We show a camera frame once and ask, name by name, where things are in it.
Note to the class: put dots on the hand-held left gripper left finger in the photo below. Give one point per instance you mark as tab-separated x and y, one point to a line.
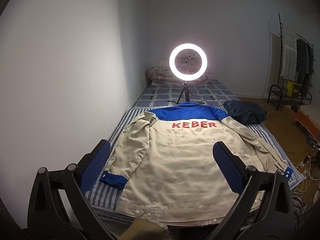
97	160

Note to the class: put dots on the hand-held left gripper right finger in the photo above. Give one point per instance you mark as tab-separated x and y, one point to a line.
225	162

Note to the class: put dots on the beige and blue work jacket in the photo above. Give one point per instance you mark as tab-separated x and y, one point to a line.
175	167

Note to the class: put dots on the black clothes rack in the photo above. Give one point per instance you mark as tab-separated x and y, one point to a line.
269	95

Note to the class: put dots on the blue striped blanket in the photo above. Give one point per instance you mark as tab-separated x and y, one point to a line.
100	200

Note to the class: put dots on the dark navy cloth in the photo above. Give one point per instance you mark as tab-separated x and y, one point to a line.
245	112

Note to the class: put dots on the tan cloth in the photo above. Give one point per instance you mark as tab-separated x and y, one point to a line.
142	228

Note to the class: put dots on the blue checked bed sheet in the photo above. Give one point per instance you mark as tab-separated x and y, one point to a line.
160	97

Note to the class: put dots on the black electronic device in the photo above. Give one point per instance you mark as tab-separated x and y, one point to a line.
313	143

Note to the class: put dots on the orange-edged mattress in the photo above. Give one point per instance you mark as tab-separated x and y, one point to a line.
310	112

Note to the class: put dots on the yellow box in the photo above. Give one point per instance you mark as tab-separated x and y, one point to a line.
292	88

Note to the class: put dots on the folded floral quilt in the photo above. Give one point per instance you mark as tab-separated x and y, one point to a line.
160	75

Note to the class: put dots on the beige leaning board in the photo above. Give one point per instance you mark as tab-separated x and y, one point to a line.
275	55

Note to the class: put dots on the dark hanging garment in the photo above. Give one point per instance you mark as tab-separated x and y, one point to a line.
302	65

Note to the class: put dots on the white striped towel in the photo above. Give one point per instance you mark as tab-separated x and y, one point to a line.
288	52

